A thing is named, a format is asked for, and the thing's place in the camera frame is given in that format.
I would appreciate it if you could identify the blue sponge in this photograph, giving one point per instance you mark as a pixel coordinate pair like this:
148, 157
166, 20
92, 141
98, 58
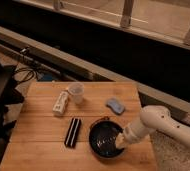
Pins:
115, 106

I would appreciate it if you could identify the dark ceramic bowl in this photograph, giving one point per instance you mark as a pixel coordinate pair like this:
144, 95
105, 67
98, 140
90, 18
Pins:
102, 135

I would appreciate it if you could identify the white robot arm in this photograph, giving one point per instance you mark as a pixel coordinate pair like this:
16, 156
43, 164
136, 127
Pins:
153, 118

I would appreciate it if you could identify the clear plastic cup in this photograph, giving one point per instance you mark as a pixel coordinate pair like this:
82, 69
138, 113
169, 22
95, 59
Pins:
76, 91

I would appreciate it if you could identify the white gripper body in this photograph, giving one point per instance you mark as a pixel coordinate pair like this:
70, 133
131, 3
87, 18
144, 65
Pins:
122, 140

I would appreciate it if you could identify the black striped rectangular case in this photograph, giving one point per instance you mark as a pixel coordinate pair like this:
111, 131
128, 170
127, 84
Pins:
72, 133

